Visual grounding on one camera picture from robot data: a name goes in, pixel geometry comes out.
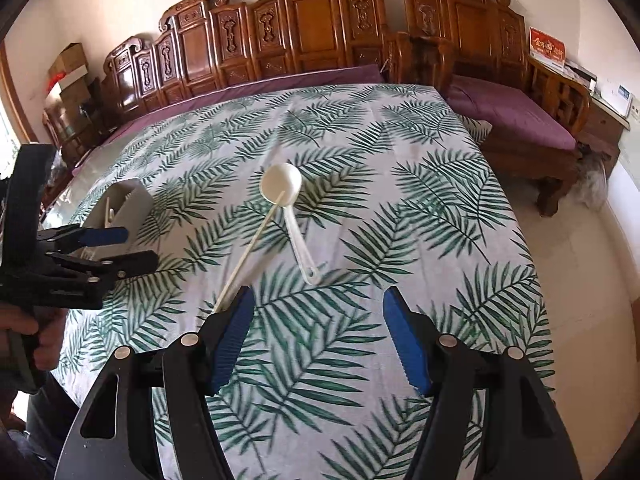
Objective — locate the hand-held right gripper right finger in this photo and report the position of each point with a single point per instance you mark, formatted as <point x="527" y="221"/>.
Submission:
<point x="406" y="345"/>

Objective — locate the cardboard box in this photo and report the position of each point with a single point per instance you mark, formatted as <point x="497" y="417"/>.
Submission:
<point x="70" y="59"/>
<point x="80" y="94"/>

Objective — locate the white wall panel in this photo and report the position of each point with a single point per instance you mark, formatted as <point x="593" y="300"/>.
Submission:
<point x="631" y="140"/>

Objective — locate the clear plastic bag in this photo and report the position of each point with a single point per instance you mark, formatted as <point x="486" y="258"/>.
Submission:
<point x="590" y="182"/>

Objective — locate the carved wooden sofa bench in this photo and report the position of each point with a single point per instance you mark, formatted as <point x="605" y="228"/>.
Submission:
<point x="280" y="25"/>

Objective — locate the white round plastic spoon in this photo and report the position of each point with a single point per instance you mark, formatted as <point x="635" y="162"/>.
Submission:
<point x="280" y="182"/>

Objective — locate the grey utensil tray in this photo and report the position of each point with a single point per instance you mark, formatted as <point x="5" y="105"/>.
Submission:
<point x="139" y="205"/>

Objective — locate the red desk calendar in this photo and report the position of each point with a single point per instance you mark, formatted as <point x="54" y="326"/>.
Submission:
<point x="547" y="47"/>

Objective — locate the purple armchair cushion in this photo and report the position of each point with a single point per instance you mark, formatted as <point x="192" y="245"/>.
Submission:
<point x="510" y="110"/>

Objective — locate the person's left hand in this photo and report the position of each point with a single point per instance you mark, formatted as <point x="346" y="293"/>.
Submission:
<point x="50" y="335"/>

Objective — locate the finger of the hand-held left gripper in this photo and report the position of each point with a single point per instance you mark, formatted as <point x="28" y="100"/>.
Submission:
<point x="105" y="235"/>
<point x="125" y="262"/>

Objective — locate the long purple sofa cushion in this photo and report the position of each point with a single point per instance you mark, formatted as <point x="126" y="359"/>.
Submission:
<point x="240" y="91"/>

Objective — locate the carved wooden armchair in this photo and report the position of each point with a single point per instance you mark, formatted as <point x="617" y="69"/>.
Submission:
<point x="475" y="25"/>

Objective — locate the white box device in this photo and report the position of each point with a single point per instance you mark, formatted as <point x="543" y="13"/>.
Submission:
<point x="616" y="99"/>

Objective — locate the leaf-print tablecloth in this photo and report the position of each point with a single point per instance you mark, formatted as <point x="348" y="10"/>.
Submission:
<point x="350" y="170"/>

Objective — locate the wooden side table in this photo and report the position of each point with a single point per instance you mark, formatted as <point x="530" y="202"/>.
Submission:
<point x="602" y="135"/>

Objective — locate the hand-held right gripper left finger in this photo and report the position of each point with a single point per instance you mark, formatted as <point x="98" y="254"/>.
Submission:
<point x="232" y="342"/>

